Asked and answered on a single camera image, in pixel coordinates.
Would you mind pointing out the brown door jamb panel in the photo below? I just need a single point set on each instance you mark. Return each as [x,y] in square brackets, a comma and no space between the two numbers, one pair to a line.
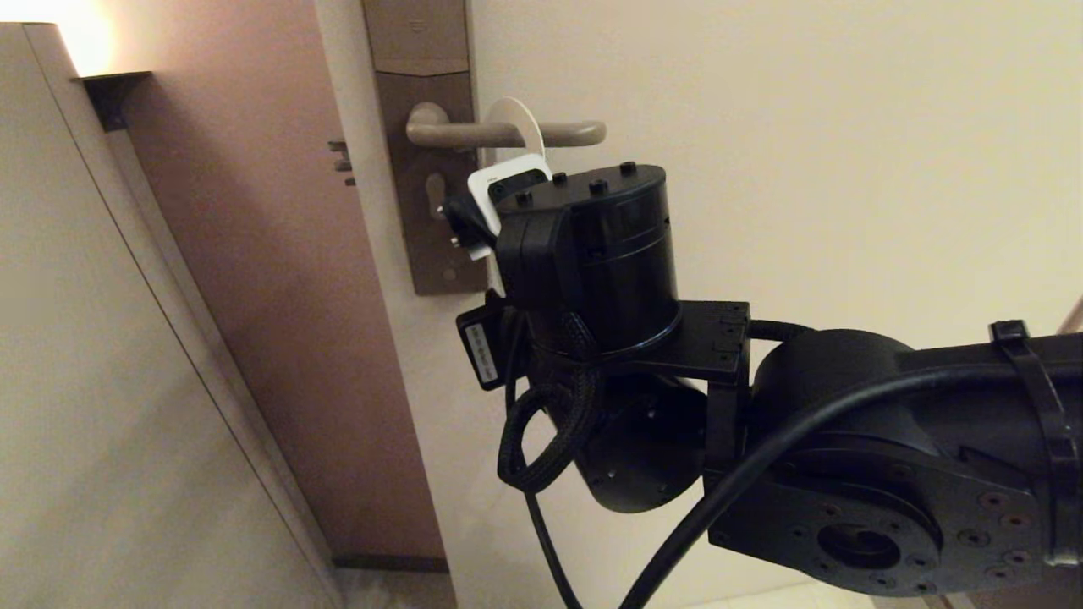
[279,296]

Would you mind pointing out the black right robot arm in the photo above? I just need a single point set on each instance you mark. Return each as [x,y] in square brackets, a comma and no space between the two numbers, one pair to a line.
[609,254]

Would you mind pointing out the brown metal lock plate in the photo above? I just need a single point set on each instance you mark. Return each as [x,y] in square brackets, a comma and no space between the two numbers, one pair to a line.
[415,51]

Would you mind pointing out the white door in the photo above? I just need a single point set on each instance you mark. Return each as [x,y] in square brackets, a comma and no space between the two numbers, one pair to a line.
[846,169]

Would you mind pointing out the beige keyhole cover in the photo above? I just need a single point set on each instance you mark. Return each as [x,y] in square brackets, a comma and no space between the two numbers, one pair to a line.
[433,190]

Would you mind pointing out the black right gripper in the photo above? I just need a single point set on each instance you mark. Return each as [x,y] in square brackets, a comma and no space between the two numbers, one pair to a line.
[484,347]

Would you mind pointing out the brown wooden door frame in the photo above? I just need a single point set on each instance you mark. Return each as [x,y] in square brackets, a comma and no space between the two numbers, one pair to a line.
[1074,320]

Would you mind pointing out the white and blue door hanger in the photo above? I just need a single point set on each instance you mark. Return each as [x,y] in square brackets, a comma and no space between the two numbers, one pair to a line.
[516,110]

